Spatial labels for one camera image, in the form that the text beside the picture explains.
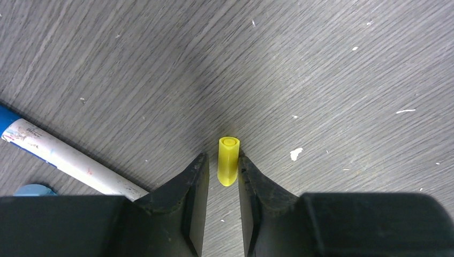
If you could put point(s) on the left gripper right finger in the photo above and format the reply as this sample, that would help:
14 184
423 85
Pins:
276 222

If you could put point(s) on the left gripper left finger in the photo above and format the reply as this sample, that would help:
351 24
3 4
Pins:
169 221

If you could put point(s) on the yellow pen cap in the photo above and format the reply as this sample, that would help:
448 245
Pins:
228 155

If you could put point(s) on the white marker with blue cap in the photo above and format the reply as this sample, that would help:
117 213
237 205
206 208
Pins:
29 137

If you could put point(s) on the blue pen cap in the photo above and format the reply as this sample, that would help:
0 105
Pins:
34 190

